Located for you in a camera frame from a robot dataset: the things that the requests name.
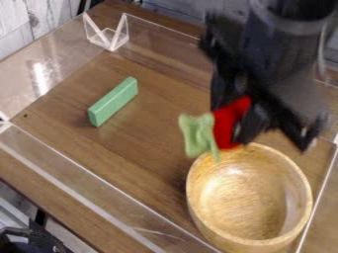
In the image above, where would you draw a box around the green rectangular block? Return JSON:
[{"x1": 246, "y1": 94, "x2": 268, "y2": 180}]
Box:
[{"x1": 87, "y1": 77, "x2": 139, "y2": 127}]

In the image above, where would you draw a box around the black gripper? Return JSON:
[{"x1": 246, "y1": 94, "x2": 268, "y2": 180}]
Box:
[{"x1": 199, "y1": 11, "x2": 327, "y2": 151}]

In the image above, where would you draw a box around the red plush strawberry toy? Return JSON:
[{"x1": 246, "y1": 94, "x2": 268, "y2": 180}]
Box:
[{"x1": 177, "y1": 96, "x2": 252, "y2": 161}]

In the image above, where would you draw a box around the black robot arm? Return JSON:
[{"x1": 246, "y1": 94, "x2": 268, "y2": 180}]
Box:
[{"x1": 199, "y1": 0, "x2": 338, "y2": 151}]

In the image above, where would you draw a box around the clear acrylic corner bracket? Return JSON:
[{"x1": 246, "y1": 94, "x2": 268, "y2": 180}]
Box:
[{"x1": 81, "y1": 13, "x2": 129, "y2": 51}]

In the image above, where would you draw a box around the black metal stand base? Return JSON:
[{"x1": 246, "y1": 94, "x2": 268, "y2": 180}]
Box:
[{"x1": 0, "y1": 227, "x2": 73, "y2": 253}]

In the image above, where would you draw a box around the round wooden bowl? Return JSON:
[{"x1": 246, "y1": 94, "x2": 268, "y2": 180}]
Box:
[{"x1": 185, "y1": 143, "x2": 312, "y2": 253}]

